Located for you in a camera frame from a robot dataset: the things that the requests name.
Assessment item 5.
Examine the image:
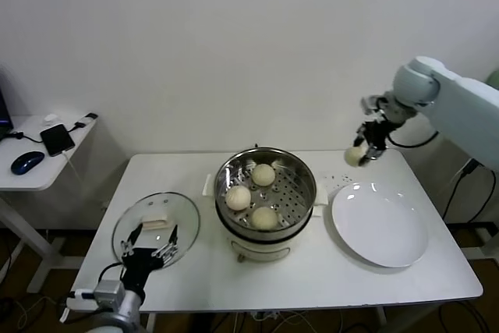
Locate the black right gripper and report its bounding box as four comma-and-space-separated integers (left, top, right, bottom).
352, 120, 395, 167

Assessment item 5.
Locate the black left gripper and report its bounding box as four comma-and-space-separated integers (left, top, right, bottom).
119, 225, 179, 295

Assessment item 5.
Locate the white steamed baozi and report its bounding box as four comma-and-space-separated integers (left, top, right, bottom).
250, 206, 279, 232
251, 163, 276, 187
345, 146, 367, 168
225, 185, 253, 211

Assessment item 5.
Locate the stainless steel steamer basket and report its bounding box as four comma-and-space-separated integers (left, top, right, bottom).
201, 147, 327, 232

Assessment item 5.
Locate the glass pot lid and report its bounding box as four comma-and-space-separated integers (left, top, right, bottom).
111, 191, 201, 271

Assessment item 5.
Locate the white plate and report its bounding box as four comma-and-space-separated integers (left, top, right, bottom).
331, 181, 429, 268

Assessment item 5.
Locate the white electric cooker base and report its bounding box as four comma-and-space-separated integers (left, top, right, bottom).
214, 200, 324, 264

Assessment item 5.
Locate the white side desk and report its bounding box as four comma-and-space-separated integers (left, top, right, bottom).
0, 114, 98, 296

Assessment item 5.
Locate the white desk foot bar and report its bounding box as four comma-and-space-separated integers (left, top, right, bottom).
444, 221, 499, 260

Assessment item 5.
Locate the black smartphone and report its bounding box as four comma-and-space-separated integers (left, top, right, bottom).
40, 124, 76, 158

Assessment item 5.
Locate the blue computer mouse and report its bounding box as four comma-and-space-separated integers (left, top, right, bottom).
10, 151, 45, 176

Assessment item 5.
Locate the dark laptop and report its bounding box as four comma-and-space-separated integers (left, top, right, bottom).
0, 69, 15, 143

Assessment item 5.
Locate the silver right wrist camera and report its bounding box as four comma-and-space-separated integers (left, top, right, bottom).
360, 94, 382, 115

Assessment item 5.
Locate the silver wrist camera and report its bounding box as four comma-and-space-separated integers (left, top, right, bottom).
360, 94, 382, 115
65, 280, 126, 310

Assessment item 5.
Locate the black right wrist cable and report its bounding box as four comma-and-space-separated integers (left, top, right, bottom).
388, 129, 440, 150

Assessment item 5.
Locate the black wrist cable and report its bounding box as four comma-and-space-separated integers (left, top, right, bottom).
97, 261, 126, 288
388, 129, 440, 150

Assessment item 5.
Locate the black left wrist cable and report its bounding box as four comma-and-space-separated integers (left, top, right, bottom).
97, 261, 126, 288

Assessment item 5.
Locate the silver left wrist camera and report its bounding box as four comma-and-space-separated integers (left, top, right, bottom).
65, 280, 126, 310

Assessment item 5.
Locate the white phone charging cable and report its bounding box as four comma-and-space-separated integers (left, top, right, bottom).
62, 151, 82, 185

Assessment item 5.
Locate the black power adapter cable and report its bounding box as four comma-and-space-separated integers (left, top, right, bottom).
442, 158, 496, 225

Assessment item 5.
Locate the black laptop cable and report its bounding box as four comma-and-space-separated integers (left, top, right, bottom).
2, 131, 44, 145

